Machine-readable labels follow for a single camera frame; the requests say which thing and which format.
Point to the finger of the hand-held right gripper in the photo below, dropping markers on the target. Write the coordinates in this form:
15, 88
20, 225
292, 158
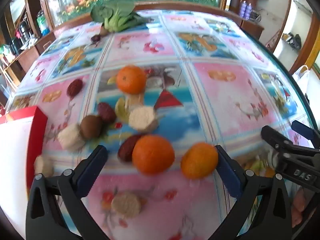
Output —
275, 137
303, 129

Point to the dark shoes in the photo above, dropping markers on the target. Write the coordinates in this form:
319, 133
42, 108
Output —
296, 41

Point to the red date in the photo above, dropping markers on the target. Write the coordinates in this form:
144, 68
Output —
106, 112
126, 148
74, 88

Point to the black kettle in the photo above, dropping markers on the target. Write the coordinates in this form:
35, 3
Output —
23, 31

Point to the red box with white inside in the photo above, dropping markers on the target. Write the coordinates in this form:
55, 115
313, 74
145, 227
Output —
15, 150

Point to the green bok choy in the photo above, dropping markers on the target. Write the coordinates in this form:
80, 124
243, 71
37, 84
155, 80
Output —
117, 10

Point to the green plastic bottle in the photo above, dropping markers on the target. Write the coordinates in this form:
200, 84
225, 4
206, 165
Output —
42, 22

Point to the person's right hand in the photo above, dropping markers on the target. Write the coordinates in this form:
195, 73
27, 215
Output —
298, 206

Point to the orange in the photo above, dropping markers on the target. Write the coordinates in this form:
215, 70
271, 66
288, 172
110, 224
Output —
199, 160
131, 79
153, 153

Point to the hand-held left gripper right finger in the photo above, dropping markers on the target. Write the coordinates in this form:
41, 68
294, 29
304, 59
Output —
228, 172

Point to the brown kiwi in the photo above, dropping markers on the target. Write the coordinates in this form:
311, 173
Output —
91, 127

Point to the small dark round food item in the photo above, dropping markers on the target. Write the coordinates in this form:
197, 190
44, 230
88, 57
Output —
95, 38

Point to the white plastic bag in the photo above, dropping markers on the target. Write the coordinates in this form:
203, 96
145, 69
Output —
303, 77

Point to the pale cylindrical food chunk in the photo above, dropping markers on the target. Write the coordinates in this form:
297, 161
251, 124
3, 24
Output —
126, 203
71, 136
143, 118
43, 166

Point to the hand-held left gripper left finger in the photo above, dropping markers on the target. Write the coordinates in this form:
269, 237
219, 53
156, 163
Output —
91, 172

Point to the purple bottle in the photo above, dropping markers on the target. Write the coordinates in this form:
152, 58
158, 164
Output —
243, 8
248, 10

